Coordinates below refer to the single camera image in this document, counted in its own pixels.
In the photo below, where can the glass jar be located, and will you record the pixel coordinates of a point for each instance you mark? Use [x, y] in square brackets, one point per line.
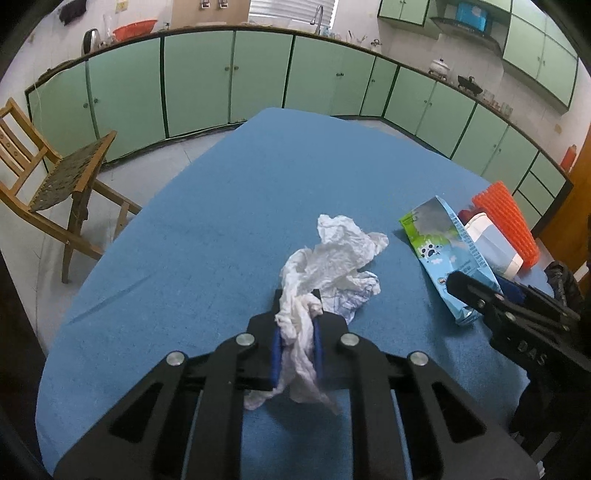
[507, 110]
[488, 97]

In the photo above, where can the white tissue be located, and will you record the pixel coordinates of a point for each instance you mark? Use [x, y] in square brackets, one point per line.
[323, 258]

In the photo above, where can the yellow wall socket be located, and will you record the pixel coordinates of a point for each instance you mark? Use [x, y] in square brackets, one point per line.
[121, 6]

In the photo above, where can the wooden chair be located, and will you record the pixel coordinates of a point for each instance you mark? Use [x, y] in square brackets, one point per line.
[69, 170]

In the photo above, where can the dark towel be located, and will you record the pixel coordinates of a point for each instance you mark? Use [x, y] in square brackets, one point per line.
[73, 10]

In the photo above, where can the red plastic basin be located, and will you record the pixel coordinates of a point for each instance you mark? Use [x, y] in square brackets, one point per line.
[134, 30]

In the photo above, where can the metal faucet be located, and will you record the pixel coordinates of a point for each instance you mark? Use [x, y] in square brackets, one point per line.
[318, 16]

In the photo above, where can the trash bin with black bag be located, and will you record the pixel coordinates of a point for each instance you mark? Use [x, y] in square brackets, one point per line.
[561, 281]

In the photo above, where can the steel kettle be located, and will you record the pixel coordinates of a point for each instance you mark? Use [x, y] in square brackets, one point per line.
[91, 41]

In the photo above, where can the range hood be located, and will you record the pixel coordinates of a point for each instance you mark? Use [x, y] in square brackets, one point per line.
[466, 34]

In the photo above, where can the white window blind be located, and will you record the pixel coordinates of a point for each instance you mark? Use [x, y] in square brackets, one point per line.
[286, 9]

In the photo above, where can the black wok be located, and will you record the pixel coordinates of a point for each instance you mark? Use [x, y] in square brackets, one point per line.
[469, 84]

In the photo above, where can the white cooking pot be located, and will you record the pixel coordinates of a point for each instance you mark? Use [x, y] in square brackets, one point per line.
[438, 68]

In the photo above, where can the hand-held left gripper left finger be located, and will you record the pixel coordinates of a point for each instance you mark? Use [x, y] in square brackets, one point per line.
[275, 360]

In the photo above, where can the orange plastic basket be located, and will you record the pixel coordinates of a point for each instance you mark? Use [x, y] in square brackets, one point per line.
[503, 217]

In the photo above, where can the crumpled white printed wrapper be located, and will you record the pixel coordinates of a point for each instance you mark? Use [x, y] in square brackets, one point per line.
[351, 297]

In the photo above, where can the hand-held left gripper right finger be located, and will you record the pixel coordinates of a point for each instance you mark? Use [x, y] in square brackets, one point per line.
[317, 355]

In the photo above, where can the blue box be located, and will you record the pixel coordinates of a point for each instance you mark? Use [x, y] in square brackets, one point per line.
[473, 16]

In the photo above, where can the wooden door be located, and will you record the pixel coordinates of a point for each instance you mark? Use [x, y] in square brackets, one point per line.
[568, 217]

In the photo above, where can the green base cabinet row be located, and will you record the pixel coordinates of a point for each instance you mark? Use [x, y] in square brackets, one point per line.
[198, 78]

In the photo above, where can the green wall cabinet row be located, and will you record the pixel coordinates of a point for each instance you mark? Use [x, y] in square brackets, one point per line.
[540, 55]

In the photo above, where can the red fire extinguisher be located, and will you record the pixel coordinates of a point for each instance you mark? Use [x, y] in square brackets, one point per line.
[569, 159]

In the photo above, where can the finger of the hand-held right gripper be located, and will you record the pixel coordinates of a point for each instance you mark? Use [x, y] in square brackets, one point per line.
[511, 290]
[471, 288]

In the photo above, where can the green and blue milk pack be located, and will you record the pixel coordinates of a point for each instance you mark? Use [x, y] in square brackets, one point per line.
[438, 240]

